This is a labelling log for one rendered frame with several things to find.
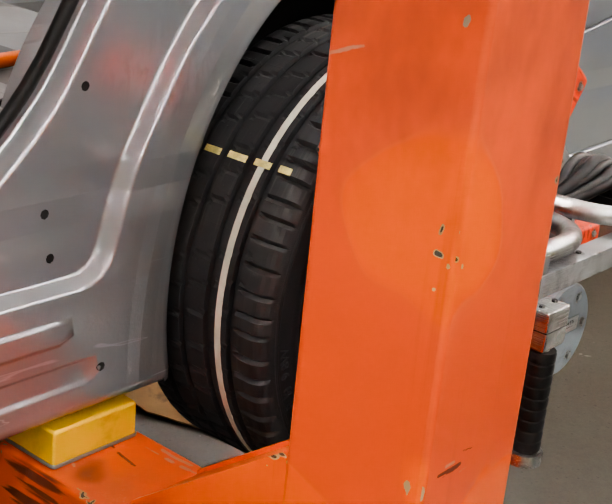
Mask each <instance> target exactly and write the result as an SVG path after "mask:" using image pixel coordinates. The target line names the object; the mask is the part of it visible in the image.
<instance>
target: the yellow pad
mask: <svg viewBox="0 0 612 504"><path fill-rule="evenodd" d="M135 414H136V402H135V401H134V400H132V399H130V398H128V397H127V396H125V395H120V396H117V397H115V398H112V399H110V400H107V401H104V402H102V403H99V404H96V405H94V406H91V407H88V408H86V409H83V410H80V411H78V412H75V413H72V414H70V415H67V416H65V417H62V418H59V419H57V420H54V421H51V422H49V423H46V424H43V425H41V426H38V427H35V428H33V429H30V430H28V431H25V432H22V433H20V434H17V435H14V436H12V437H9V438H6V439H4V440H5V441H7V442H8V443H10V444H11V445H13V446H15V447H16V448H18V449H19V450H21V451H23V452H24V453H26V454H27V455H29V456H31V457H32V458H34V459H35V460H37V461H39V462H40V463H42V464H44V465H45V466H47V467H48V468H50V469H58V468H60V467H62V466H65V465H67V464H70V463H72V462H74V461H77V460H79V459H82V458H84V457H86V456H89V455H91V454H94V453H96V452H99V451H101V450H103V449H106V448H108V447H111V446H113V445H115V444H118V443H120V442H123V441H125V440H128V439H130V438H132V437H135V436H136V434H137V431H136V430H135Z"/></svg>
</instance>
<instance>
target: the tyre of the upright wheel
mask: <svg viewBox="0 0 612 504"><path fill-rule="evenodd" d="M332 21H333V14H322V15H318V16H312V17H308V18H306V19H301V20H298V21H295V22H293V23H291V24H288V25H286V26H284V27H282V28H280V29H279V30H276V31H274V32H273V33H271V34H269V35H268V36H266V37H265V38H264V39H263V40H260V41H259V42H258V43H256V44H255V45H254V46H252V47H251V48H250V49H249V51H246V52H245V53H244V55H243V57H242V59H241V60H240V62H239V64H238V66H237V68H236V69H235V71H234V73H233V75H232V77H231V79H230V81H229V83H228V85H227V87H226V89H225V91H224V93H223V95H222V97H221V99H220V102H219V104H218V106H217V108H216V111H215V113H214V115H213V118H212V120H211V122H210V125H209V127H208V130H207V133H206V135H205V138H204V140H203V143H202V146H201V149H200V152H199V154H198V157H197V160H196V163H195V166H194V170H193V173H192V176H191V179H190V183H189V186H188V190H187V193H186V197H185V201H184V205H183V209H182V213H181V218H180V222H179V227H178V232H177V237H176V242H175V248H174V254H173V260H172V267H171V275H170V283H169V294H168V307H167V350H168V362H169V374H168V378H167V379H166V380H165V381H164V379H163V380H160V381H158V384H159V386H160V388H161V390H162V391H163V393H164V394H165V396H166V397H167V399H168V400H169V402H170V403H171V404H172V406H173V407H174V408H175V409H176V410H177V411H178V412H179V413H180V414H181V415H182V416H183V417H184V418H185V419H186V420H188V421H189V422H190V423H192V424H193V425H194V426H196V427H197V428H199V429H201V430H203V431H205V432H206V433H208V434H210V435H212V436H214V437H216V438H218V439H220V440H221V441H223V442H225V443H227V444H229V445H231V446H233V447H235V448H236V449H238V450H240V451H242V452H244V453H248V452H250V451H249V450H248V449H247V448H246V447H245V446H244V445H243V443H242V442H241V440H240V439H239V437H238V436H237V434H236V433H235V431H234V429H233V427H232V425H231V423H230V421H229V419H228V416H227V414H226V411H225V408H224V405H223V402H222V398H221V394H220V390H219V385H218V380H217V373H216V365H215V350H214V327H215V311H216V302H217V294H218V287H219V281H220V275H221V271H222V266H223V261H224V257H225V253H226V249H227V245H228V242H229V238H230V235H231V232H232V228H233V225H234V222H235V219H236V217H237V214H238V211H239V208H240V206H241V203H242V201H243V198H244V196H245V193H246V191H247V188H248V186H249V184H250V182H251V180H252V178H253V175H254V173H255V171H256V169H257V167H258V166H259V167H262V168H265V169H264V170H263V172H262V174H261V176H260V178H259V180H258V182H257V184H256V187H255V189H254V191H253V193H252V197H251V199H250V202H249V203H248V206H247V208H246V211H245V214H244V216H243V219H242V222H241V225H240V228H239V231H238V234H237V237H236V241H235V244H234V248H233V253H232V257H231V260H230V264H229V268H228V273H227V278H226V285H225V289H224V296H223V304H222V316H221V327H220V345H221V350H220V356H221V369H222V374H223V376H222V377H223V384H224V389H225V392H226V398H227V402H228V405H229V409H230V412H231V414H232V416H233V420H234V422H235V424H236V426H237V429H238V430H239V431H240V433H241V436H242V438H243V439H244V441H245V442H246V444H247V445H248V446H249V447H250V449H251V450H252V451H254V450H257V449H260V448H263V447H266V446H269V445H272V444H275V443H278V442H281V441H284V440H287V439H290V429H291V420H292V410H293V400H294V391H295V381H296V371H297V361H298V352H299V342H300V324H301V315H302V308H303V301H304V293H305V284H306V274H307V264H308V254H309V245H310V235H311V225H312V215H313V206H314V196H315V186H316V177H317V167H318V157H319V154H318V152H317V150H316V148H317V146H318V145H319V143H320V138H321V128H322V118H323V109H324V99H325V89H326V82H325V83H324V84H323V85H322V86H321V87H320V88H319V89H318V90H317V91H316V93H315V94H314V95H313V96H312V97H311V98H310V99H309V100H308V101H307V103H306V104H305V105H304V106H303V108H302V109H301V110H300V112H299V113H298V115H297V116H296V118H295V119H294V120H293V121H292V123H291V124H290V125H289V127H288V128H287V130H286V131H285V133H284V135H283V136H282V138H281V139H280V141H279V143H278V145H277V147H276V148H275V150H274V151H273V153H272V155H271V156H270V158H269V160H268V162H267V161H264V160H262V158H263V156H264V154H265V152H266V150H267V149H268V147H269V145H270V144H271V142H272V140H273V139H274V137H275V135H276V134H277V132H278V131H279V129H280V128H281V126H282V125H283V123H284V122H285V120H286V119H287V118H288V116H289V115H290V113H291V112H292V111H293V109H294V108H295V107H296V106H297V104H298V103H299V102H300V101H301V99H302V98H303V97H304V96H305V95H306V94H307V92H308V91H309V90H310V89H311V88H312V87H313V86H314V85H315V84H316V83H317V82H318V81H319V80H320V79H321V78H322V77H323V76H324V75H325V74H326V73H327V70H328V60H329V50H330V40H331V31H332Z"/></svg>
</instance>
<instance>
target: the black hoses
mask: <svg viewBox="0 0 612 504"><path fill-rule="evenodd" d="M557 194H559V195H563V196H567V197H571V198H575V199H579V200H583V201H588V202H592V203H597V204H603V205H610V206H612V159H611V158H610V157H609V156H607V155H605V154H603V153H597V154H593V155H591V154H588V153H585V152H579V153H576V154H574V155H573V156H571V157H570V158H569V159H568V161H567V162H566V163H565V165H564V166H563V168H562V170H561V171H560V176H559V182H558V188H557Z"/></svg>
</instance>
